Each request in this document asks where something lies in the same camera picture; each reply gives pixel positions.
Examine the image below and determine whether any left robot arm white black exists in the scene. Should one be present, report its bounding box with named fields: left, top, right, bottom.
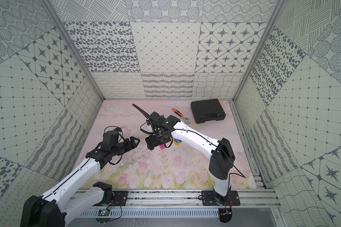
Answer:
left=20, top=127, right=140, bottom=227

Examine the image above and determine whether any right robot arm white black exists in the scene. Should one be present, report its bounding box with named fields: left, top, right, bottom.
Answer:
left=141, top=112, right=235, bottom=205

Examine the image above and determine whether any floral pink table mat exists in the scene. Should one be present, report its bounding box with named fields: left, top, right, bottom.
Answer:
left=77, top=100, right=257, bottom=189

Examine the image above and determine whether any black plastic tool case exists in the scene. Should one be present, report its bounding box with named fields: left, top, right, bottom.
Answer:
left=190, top=99, right=226, bottom=124

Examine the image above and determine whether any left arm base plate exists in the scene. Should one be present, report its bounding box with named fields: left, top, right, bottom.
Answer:
left=94, top=191, right=128, bottom=207

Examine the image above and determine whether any aluminium rail frame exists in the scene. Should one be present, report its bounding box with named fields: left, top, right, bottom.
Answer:
left=46, top=188, right=282, bottom=210

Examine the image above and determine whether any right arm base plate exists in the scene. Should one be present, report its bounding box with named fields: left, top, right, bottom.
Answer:
left=199, top=190, right=241, bottom=206

